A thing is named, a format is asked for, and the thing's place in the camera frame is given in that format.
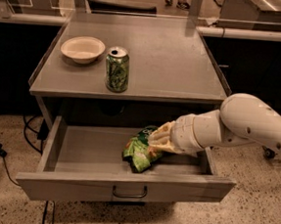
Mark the green soda can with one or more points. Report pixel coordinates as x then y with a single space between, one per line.
117 68

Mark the green rice chip bag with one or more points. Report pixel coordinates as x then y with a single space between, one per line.
138 153

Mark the black wheeled cart base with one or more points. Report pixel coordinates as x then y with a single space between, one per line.
270 155

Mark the metal drawer handle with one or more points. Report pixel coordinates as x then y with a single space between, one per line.
129 193

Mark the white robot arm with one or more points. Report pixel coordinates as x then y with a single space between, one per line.
242 119

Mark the grey open drawer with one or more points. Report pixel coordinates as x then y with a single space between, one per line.
83 163

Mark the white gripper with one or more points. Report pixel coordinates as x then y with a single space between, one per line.
182 132

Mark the white paper bowl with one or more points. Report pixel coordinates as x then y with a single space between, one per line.
83 50

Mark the grey cabinet counter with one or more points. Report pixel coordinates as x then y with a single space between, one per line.
168 59

